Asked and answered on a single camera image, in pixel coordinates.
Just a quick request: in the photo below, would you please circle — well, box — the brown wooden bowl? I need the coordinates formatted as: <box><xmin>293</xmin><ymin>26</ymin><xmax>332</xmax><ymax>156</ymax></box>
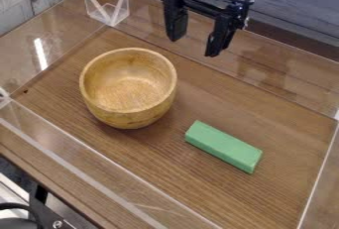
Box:
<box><xmin>78</xmin><ymin>48</ymin><xmax>177</xmax><ymax>129</ymax></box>

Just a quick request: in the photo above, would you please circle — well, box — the black cable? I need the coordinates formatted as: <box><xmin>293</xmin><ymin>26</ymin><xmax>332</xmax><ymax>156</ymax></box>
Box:
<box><xmin>0</xmin><ymin>202</ymin><xmax>42</xmax><ymax>229</ymax></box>

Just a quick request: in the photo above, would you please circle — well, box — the black metal table leg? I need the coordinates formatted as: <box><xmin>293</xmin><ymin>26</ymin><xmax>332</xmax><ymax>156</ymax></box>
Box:
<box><xmin>29</xmin><ymin>184</ymin><xmax>77</xmax><ymax>229</ymax></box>

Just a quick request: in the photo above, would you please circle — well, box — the green rectangular block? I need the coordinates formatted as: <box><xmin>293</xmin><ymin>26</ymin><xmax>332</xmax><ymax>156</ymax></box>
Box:
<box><xmin>184</xmin><ymin>121</ymin><xmax>262</xmax><ymax>173</ymax></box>

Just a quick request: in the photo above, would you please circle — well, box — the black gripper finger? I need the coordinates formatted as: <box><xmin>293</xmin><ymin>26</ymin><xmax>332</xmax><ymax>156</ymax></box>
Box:
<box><xmin>162</xmin><ymin>0</ymin><xmax>188</xmax><ymax>42</ymax></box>
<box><xmin>205</xmin><ymin>14</ymin><xmax>237</xmax><ymax>57</ymax></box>

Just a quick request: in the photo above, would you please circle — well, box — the clear acrylic corner bracket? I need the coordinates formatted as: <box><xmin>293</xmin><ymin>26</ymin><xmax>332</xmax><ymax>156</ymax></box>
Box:
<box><xmin>84</xmin><ymin>0</ymin><xmax>129</xmax><ymax>27</ymax></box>

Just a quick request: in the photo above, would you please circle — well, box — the clear acrylic front wall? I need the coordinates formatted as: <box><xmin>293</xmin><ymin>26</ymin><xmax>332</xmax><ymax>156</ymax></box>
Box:
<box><xmin>0</xmin><ymin>88</ymin><xmax>221</xmax><ymax>229</ymax></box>

